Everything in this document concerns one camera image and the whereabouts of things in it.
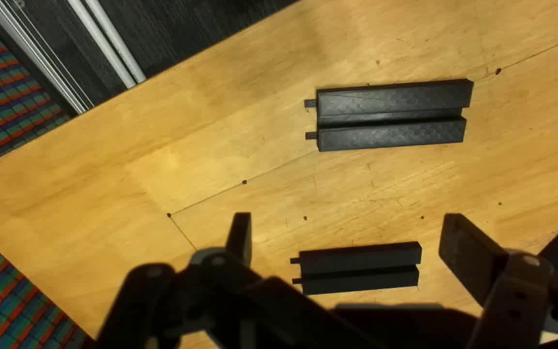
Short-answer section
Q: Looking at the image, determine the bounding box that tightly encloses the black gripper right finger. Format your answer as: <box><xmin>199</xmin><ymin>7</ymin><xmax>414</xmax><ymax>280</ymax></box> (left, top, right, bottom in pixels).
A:
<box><xmin>437</xmin><ymin>211</ymin><xmax>558</xmax><ymax>349</ymax></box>

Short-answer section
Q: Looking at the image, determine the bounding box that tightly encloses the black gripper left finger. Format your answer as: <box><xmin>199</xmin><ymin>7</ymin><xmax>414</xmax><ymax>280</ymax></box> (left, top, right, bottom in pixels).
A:
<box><xmin>94</xmin><ymin>211</ymin><xmax>319</xmax><ymax>349</ymax></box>

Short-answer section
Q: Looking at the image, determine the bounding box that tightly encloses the short black grooved piece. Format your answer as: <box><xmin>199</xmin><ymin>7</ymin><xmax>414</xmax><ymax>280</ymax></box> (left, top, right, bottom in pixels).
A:
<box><xmin>288</xmin><ymin>240</ymin><xmax>424</xmax><ymax>296</ymax></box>

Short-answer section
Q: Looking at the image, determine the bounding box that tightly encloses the long black grooved piece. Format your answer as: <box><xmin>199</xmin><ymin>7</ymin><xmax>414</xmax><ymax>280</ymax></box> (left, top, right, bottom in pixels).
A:
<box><xmin>302</xmin><ymin>77</ymin><xmax>474</xmax><ymax>153</ymax></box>

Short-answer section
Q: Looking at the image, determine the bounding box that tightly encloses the aluminium frame rail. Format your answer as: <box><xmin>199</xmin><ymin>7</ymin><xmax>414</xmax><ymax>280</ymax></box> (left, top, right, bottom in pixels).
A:
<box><xmin>0</xmin><ymin>0</ymin><xmax>94</xmax><ymax>116</ymax></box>
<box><xmin>63</xmin><ymin>0</ymin><xmax>147</xmax><ymax>90</ymax></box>

